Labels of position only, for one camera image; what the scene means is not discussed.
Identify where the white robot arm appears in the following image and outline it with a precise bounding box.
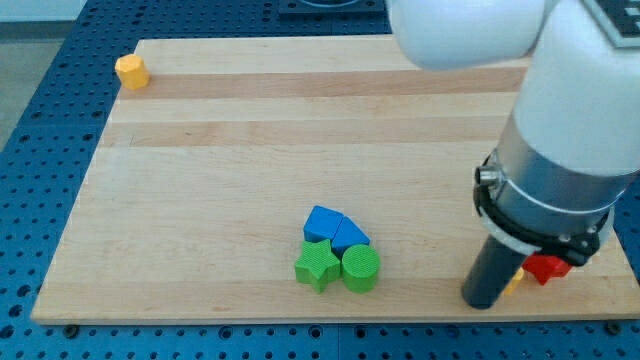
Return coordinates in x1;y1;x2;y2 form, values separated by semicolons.
387;0;639;266

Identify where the yellow hexagon block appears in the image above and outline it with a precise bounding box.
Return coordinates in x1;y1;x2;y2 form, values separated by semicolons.
115;54;150;90

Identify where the blue cube block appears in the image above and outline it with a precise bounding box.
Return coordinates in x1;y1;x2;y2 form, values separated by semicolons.
303;205;344;243

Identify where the blue triangle block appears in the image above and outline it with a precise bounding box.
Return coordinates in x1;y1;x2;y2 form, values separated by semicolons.
331;217;370;259

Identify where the wooden board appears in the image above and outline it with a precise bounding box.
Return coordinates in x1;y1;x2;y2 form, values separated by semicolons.
31;36;639;325

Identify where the green star block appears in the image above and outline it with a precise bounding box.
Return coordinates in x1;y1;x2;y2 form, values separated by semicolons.
294;239;341;293

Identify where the green cylinder block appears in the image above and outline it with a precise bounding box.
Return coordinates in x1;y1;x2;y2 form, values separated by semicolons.
342;244;380;293

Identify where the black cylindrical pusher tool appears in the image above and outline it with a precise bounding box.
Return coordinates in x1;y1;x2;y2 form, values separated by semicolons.
461;236;527;310

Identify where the small yellow block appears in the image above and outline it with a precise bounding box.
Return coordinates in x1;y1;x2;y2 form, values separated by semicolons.
503;268;525;295

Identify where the red star block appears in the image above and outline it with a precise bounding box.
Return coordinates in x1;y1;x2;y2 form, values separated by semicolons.
522;254;573;286

